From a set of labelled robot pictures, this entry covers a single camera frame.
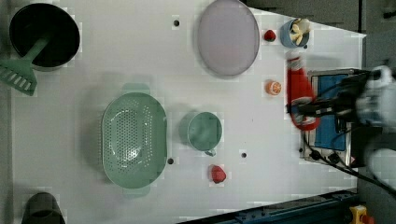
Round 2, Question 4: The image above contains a large red strawberry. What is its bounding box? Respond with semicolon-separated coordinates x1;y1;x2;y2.
211;165;227;184

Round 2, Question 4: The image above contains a blue metal frame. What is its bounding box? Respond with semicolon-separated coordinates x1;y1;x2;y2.
178;190;360;224

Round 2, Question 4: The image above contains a grey oval plate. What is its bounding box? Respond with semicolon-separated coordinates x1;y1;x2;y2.
197;0;260;76

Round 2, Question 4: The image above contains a green strainer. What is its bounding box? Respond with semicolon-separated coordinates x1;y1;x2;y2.
101;83;167;198

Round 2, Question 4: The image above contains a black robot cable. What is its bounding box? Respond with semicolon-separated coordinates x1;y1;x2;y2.
302;130;396;197

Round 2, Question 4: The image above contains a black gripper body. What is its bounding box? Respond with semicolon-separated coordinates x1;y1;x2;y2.
332;71;370;118

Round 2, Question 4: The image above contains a small red strawberry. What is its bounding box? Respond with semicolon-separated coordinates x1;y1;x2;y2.
263;30;276;42

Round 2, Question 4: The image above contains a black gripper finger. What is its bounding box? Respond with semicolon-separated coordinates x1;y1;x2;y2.
287;98;334;118

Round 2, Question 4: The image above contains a red ketchup bottle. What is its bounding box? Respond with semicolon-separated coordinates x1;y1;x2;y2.
286;50;320;132

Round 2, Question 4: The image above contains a peeled banana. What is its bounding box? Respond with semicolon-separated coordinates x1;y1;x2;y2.
290;18;311;46

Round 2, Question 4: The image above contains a green mug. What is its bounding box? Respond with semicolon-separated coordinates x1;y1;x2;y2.
178;111;222;157

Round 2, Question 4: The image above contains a blue bowl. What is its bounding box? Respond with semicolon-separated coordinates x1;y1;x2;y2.
279;19;310;49

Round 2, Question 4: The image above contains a black utensil holder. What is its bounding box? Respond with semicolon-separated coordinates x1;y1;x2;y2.
9;3;80;69

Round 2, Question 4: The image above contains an orange slice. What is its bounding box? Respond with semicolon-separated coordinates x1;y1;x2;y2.
265;80;282;95

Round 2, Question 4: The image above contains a yellow red emergency button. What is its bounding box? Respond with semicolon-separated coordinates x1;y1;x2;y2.
349;205;375;224

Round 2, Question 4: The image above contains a green spatula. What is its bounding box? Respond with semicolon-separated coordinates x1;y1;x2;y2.
0;37;50;96

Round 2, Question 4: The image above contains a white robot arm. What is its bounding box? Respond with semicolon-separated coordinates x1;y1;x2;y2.
287;65;395;193

